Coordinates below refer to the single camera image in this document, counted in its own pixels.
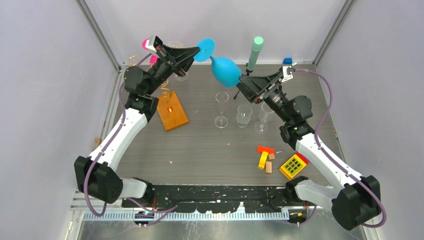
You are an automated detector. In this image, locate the clear tumbler wine glass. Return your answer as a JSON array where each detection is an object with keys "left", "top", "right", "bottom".
[{"left": 236, "top": 104, "right": 253, "bottom": 128}]

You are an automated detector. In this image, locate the clear champagne flute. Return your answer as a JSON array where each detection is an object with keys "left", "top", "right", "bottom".
[{"left": 214, "top": 91, "right": 229, "bottom": 129}]

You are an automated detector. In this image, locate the tan wooden block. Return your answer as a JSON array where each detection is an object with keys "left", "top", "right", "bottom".
[{"left": 265, "top": 161, "right": 273, "bottom": 174}]

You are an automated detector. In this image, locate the clear frosted wine glass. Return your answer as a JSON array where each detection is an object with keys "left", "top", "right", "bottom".
[{"left": 167, "top": 40, "right": 190, "bottom": 82}]

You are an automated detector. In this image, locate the red toy brick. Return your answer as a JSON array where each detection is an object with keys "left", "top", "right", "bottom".
[{"left": 296, "top": 152, "right": 310, "bottom": 165}]

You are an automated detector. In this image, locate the small blue block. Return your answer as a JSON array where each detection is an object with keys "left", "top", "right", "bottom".
[{"left": 283, "top": 57, "right": 293, "bottom": 65}]

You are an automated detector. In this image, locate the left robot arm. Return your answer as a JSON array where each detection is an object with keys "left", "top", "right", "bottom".
[{"left": 74, "top": 45, "right": 201, "bottom": 207}]

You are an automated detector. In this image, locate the pink wine glass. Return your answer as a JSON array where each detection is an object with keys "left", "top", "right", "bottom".
[{"left": 141, "top": 38, "right": 158, "bottom": 67}]

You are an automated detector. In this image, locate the clear round wine glass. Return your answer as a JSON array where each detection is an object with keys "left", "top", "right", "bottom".
[{"left": 254, "top": 102, "right": 275, "bottom": 133}]

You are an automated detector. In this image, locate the green microphone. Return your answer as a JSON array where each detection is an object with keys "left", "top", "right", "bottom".
[{"left": 246, "top": 36, "right": 264, "bottom": 74}]

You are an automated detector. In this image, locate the orange toy block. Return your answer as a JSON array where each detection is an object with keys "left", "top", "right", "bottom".
[{"left": 257, "top": 145, "right": 275, "bottom": 154}]

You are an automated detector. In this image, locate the blue wine glass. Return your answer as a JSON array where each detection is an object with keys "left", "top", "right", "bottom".
[{"left": 194, "top": 38, "right": 242, "bottom": 88}]

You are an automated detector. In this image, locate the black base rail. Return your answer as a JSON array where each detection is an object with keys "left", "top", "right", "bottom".
[{"left": 71, "top": 183, "right": 342, "bottom": 223}]

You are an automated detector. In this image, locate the orange wooden rack base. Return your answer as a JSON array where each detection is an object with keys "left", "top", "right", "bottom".
[{"left": 156, "top": 90, "right": 189, "bottom": 132}]

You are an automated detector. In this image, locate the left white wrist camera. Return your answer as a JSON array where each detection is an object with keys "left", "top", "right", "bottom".
[{"left": 143, "top": 35, "right": 163, "bottom": 55}]

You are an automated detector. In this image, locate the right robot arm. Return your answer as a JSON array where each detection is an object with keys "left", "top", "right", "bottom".
[{"left": 236, "top": 70, "right": 387, "bottom": 230}]

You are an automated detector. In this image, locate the yellow toy calculator block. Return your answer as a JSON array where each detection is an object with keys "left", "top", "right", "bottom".
[{"left": 279, "top": 154, "right": 307, "bottom": 180}]

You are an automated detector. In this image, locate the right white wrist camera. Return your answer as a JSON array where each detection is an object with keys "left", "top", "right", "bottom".
[{"left": 279, "top": 65, "right": 296, "bottom": 84}]

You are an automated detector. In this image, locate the gold wire glass rack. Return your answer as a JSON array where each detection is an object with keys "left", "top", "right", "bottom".
[{"left": 124, "top": 36, "right": 200, "bottom": 112}]

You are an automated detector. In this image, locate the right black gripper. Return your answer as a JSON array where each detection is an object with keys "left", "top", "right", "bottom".
[{"left": 235, "top": 71, "right": 292, "bottom": 124}]

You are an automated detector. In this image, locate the small wooden wall block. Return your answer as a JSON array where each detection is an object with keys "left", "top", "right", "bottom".
[{"left": 94, "top": 138, "right": 102, "bottom": 147}]

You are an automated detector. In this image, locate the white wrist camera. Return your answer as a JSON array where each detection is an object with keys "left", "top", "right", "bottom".
[
  {"left": 143, "top": 35, "right": 163, "bottom": 55},
  {"left": 279, "top": 65, "right": 296, "bottom": 84}
]

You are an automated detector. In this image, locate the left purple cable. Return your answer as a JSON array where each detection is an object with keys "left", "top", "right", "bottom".
[{"left": 83, "top": 52, "right": 178, "bottom": 226}]

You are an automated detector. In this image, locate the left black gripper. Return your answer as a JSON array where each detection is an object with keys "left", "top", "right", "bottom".
[{"left": 145, "top": 45, "right": 201, "bottom": 96}]

